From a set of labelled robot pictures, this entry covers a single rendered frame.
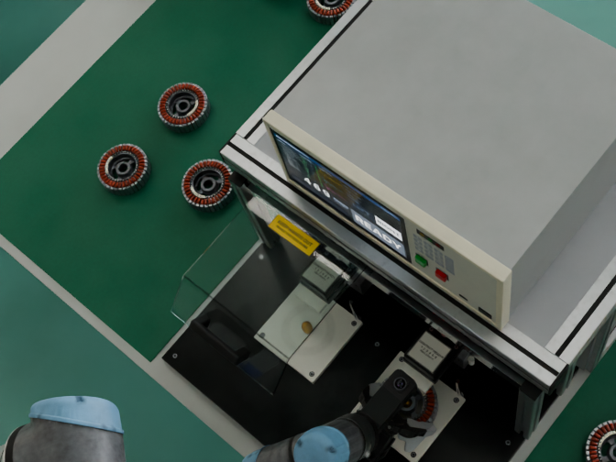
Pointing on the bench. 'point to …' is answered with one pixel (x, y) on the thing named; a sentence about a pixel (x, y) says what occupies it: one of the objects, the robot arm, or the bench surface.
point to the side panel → (603, 342)
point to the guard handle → (217, 341)
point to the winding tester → (464, 136)
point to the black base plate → (232, 394)
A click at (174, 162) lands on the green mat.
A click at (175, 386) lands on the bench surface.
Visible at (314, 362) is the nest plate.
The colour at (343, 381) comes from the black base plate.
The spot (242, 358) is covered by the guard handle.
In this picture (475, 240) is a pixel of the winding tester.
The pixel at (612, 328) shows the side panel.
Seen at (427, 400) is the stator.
